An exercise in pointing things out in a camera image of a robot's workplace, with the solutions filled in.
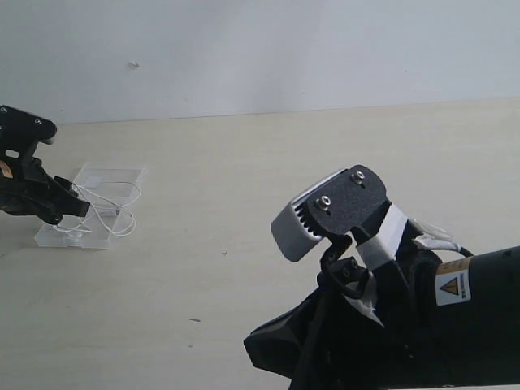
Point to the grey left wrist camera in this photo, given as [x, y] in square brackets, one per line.
[22, 132]

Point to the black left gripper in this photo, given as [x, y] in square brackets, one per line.
[28, 190]

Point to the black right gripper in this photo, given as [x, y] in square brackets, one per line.
[363, 328]

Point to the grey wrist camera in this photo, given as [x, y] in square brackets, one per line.
[22, 132]
[350, 200]

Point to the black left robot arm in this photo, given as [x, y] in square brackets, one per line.
[31, 191]

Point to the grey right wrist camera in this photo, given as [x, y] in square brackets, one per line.
[350, 200]

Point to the clear plastic storage box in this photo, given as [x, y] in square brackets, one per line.
[111, 190]

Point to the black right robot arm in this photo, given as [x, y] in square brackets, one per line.
[472, 311]

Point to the white wired earphones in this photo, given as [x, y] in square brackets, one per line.
[108, 206]

